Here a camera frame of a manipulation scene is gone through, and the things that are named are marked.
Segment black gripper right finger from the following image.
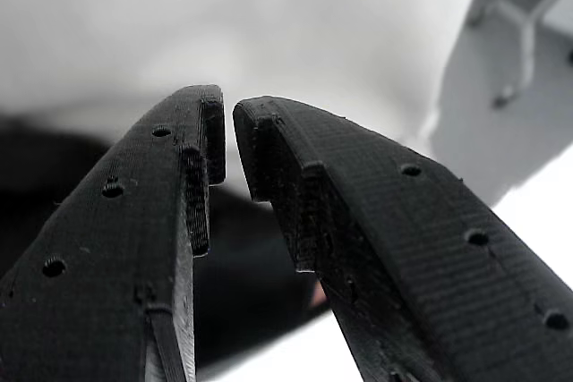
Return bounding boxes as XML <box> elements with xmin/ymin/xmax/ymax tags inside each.
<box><xmin>231</xmin><ymin>95</ymin><xmax>573</xmax><ymax>382</ymax></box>

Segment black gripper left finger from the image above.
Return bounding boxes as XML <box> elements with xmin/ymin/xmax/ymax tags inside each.
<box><xmin>0</xmin><ymin>84</ymin><xmax>227</xmax><ymax>382</ymax></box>

